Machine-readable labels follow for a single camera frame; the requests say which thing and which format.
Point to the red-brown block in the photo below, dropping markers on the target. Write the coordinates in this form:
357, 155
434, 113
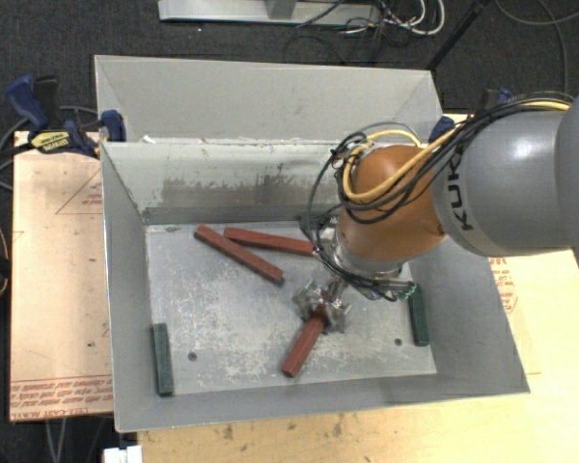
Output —
303, 347
239, 254
270, 241

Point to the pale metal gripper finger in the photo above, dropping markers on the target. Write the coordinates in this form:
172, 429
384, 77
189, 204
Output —
305, 301
339, 316

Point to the dark green flat block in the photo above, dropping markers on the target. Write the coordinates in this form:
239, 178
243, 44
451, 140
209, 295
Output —
419, 321
163, 360

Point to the grey metal bin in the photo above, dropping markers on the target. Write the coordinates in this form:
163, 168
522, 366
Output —
231, 316

